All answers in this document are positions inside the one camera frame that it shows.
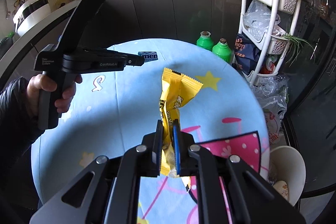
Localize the blue white small box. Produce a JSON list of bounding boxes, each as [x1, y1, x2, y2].
[[138, 51, 159, 61]]

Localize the crumpled clear plastic bag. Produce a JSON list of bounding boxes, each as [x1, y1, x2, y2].
[[249, 74, 289, 119]]

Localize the white red printed bag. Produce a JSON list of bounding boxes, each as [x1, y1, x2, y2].
[[262, 109, 282, 144]]

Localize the white rice cooker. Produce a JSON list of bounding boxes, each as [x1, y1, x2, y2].
[[13, 0, 51, 37]]

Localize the white round bin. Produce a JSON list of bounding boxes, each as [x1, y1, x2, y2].
[[268, 145, 306, 206]]

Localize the person's left forearm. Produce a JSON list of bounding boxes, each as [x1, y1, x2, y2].
[[0, 76, 44, 140]]

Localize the dark blue bag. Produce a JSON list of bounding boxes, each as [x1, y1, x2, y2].
[[232, 33, 261, 75]]

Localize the glass sliding door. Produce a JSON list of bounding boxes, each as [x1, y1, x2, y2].
[[283, 0, 336, 193]]

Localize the person's left hand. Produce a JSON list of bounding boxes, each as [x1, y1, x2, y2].
[[26, 73, 83, 118]]

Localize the white orange printed cup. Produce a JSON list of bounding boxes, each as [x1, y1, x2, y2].
[[273, 181, 289, 201]]

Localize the green spider plant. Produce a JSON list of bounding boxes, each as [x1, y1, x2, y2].
[[280, 32, 315, 64]]

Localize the clear plastic bag bundle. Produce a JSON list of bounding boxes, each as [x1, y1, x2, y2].
[[243, 0, 280, 42]]

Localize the kitchen counter dark cabinets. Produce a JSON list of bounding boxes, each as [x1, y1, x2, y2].
[[0, 0, 243, 109]]

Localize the round table, blue cartoon cloth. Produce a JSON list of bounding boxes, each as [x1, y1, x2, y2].
[[31, 38, 271, 224]]

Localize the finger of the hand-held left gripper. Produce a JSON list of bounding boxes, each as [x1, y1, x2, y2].
[[123, 52, 145, 67]]

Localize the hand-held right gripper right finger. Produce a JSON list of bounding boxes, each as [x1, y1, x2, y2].
[[172, 119, 307, 224]]

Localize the green plastic bottle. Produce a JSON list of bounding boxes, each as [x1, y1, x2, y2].
[[197, 31, 214, 51], [212, 38, 232, 62]]

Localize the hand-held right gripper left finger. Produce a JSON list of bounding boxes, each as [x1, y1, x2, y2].
[[29, 120, 164, 224]]

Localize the yellow snack wrapper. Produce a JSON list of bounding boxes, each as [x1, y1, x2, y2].
[[158, 67, 204, 178]]

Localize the red white packet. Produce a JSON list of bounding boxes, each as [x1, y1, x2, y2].
[[262, 55, 280, 75]]

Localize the white storage rack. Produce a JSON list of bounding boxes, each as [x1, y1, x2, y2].
[[238, 0, 302, 86]]

